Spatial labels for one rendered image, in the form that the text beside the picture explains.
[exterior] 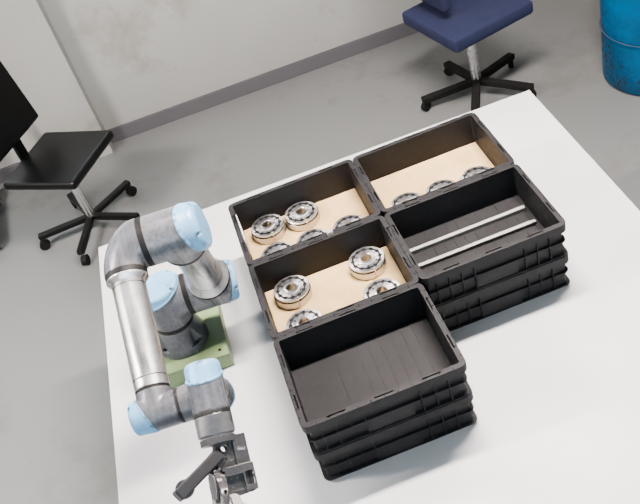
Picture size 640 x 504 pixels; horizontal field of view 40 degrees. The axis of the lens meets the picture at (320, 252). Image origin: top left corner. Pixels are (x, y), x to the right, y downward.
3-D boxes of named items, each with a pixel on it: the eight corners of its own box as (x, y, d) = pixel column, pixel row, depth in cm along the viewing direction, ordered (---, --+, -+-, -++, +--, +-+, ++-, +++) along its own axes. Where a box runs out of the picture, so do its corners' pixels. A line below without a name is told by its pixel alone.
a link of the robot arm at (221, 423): (196, 417, 168) (191, 423, 176) (201, 440, 167) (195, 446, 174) (234, 408, 171) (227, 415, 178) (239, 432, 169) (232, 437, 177)
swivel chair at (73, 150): (145, 179, 455) (72, 31, 398) (152, 245, 413) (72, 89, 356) (43, 214, 455) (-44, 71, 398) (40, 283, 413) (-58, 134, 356)
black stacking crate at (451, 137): (391, 244, 249) (383, 214, 241) (360, 188, 271) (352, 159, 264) (519, 194, 251) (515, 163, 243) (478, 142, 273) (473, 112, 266)
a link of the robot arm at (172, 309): (149, 308, 247) (132, 274, 238) (195, 293, 248) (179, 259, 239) (153, 338, 239) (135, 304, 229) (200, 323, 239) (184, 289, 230)
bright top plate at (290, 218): (291, 229, 258) (290, 227, 257) (281, 211, 265) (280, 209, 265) (322, 215, 259) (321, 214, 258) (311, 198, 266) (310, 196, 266)
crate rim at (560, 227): (422, 287, 220) (420, 281, 218) (384, 220, 243) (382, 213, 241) (568, 230, 221) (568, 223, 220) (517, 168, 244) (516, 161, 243)
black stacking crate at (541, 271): (435, 341, 233) (428, 310, 225) (398, 272, 256) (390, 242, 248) (573, 286, 235) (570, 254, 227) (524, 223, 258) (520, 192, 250)
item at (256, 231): (257, 242, 257) (257, 241, 257) (247, 224, 265) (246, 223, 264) (288, 228, 258) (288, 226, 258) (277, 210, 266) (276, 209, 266)
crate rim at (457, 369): (304, 436, 195) (301, 430, 194) (274, 345, 218) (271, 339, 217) (469, 371, 197) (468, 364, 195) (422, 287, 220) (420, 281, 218)
